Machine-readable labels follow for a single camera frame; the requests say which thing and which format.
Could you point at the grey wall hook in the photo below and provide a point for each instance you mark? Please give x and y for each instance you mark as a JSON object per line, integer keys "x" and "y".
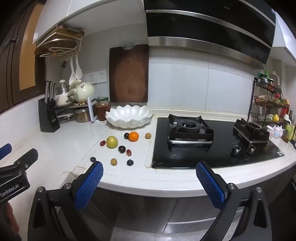
{"x": 128, "y": 45}

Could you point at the white plastic slicer frame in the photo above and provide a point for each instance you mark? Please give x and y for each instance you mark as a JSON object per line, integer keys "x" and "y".
{"x": 90, "y": 111}

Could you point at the kitchen scissors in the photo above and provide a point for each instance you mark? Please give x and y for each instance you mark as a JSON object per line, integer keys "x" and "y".
{"x": 64, "y": 64}

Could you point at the metal counter shelf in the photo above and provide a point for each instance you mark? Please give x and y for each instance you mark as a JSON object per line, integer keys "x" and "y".
{"x": 67, "y": 113}

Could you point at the green apple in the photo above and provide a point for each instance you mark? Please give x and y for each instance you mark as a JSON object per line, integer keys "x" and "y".
{"x": 112, "y": 141}

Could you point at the black glass gas stove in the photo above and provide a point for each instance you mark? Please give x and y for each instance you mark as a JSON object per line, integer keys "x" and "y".
{"x": 222, "y": 155}

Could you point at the yellow green grape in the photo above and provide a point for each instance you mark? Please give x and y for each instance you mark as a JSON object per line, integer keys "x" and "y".
{"x": 148, "y": 135}
{"x": 113, "y": 161}

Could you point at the grey base cabinet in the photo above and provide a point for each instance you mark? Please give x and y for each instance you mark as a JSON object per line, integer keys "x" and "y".
{"x": 161, "y": 215}

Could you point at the orange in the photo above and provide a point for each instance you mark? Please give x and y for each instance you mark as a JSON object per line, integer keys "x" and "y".
{"x": 133, "y": 136}

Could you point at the cream ceramic teapot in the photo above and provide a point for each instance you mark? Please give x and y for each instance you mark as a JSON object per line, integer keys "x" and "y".
{"x": 84, "y": 92}

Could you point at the white rice spoon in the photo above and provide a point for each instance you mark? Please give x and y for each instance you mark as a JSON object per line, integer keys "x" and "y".
{"x": 78, "y": 73}
{"x": 72, "y": 75}

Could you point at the black burner grate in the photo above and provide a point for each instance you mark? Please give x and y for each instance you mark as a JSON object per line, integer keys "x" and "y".
{"x": 251, "y": 131}
{"x": 190, "y": 133}

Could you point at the red grape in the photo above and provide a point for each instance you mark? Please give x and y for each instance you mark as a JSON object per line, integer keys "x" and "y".
{"x": 102, "y": 143}

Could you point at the black knife block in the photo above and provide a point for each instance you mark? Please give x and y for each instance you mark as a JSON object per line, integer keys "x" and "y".
{"x": 48, "y": 118}

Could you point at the group of condiment bottles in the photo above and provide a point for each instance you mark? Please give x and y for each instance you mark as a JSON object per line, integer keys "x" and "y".
{"x": 277, "y": 99}

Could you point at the red jujube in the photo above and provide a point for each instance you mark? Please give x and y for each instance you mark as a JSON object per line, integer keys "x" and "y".
{"x": 128, "y": 152}

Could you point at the white scalloped bowl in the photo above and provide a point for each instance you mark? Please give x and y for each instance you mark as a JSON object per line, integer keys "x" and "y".
{"x": 129, "y": 117}

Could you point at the round wooden board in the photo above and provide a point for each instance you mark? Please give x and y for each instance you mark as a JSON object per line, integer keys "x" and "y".
{"x": 55, "y": 46}

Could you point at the black range hood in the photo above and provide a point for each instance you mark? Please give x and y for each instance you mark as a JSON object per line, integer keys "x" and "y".
{"x": 208, "y": 30}

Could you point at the white upper cabinet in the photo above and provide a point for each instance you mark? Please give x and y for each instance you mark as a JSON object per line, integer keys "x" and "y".
{"x": 92, "y": 16}
{"x": 285, "y": 34}

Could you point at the white enamel pot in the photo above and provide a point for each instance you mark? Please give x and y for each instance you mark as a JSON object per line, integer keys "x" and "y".
{"x": 62, "y": 99}

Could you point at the dark wooden cutting board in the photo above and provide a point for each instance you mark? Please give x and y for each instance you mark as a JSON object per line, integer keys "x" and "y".
{"x": 129, "y": 74}

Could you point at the white seasoning jar set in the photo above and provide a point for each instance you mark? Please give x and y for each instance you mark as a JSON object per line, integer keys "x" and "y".
{"x": 276, "y": 131}

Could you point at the brown powder glass jar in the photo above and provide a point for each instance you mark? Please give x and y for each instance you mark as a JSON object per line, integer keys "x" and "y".
{"x": 82, "y": 115}

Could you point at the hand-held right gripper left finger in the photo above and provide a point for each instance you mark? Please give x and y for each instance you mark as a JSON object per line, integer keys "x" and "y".
{"x": 90, "y": 185}

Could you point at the steel pot with lid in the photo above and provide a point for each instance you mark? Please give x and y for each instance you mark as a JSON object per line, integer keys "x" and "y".
{"x": 63, "y": 89}

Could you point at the white wall socket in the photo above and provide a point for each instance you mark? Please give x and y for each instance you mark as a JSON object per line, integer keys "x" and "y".
{"x": 101, "y": 76}
{"x": 91, "y": 77}
{"x": 84, "y": 77}

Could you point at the metal stove knob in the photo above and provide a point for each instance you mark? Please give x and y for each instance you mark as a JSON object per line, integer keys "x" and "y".
{"x": 236, "y": 150}
{"x": 250, "y": 149}

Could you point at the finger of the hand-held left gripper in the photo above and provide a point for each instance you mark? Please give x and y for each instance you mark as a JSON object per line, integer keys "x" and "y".
{"x": 4, "y": 151}
{"x": 27, "y": 160}

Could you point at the brown wooden door frame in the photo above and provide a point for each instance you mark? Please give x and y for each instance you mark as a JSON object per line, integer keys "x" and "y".
{"x": 13, "y": 58}

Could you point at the red sauce glass jar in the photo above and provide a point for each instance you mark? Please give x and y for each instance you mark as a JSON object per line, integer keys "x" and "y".
{"x": 103, "y": 111}

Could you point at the hanging wooden board rack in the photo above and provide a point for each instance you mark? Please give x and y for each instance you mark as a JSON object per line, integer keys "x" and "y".
{"x": 77, "y": 45}

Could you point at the bamboo cutting board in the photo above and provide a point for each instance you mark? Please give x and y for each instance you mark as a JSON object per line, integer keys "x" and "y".
{"x": 70, "y": 31}

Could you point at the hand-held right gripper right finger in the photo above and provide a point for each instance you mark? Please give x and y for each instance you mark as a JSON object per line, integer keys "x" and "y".
{"x": 210, "y": 187}

